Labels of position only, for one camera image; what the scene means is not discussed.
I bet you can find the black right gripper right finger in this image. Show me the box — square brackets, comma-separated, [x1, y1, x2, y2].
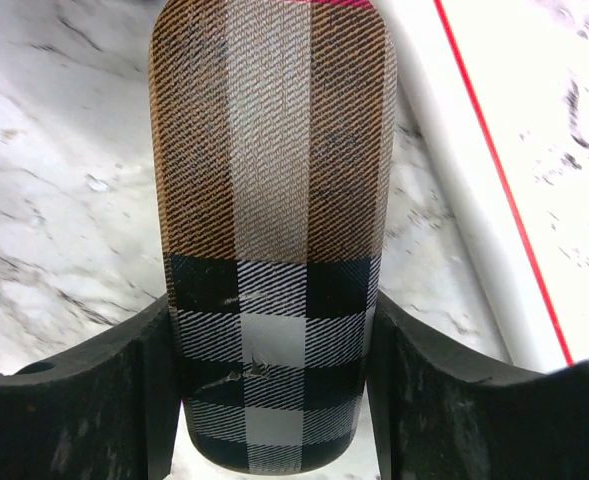
[371, 296, 589, 479]

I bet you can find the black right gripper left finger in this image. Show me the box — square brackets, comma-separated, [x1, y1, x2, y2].
[0, 297, 180, 479]

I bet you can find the plaid glasses case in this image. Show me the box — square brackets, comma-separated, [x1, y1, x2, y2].
[149, 1, 396, 475]

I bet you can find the white PVC pipe rack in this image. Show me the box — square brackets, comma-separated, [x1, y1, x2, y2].
[376, 1, 574, 372]

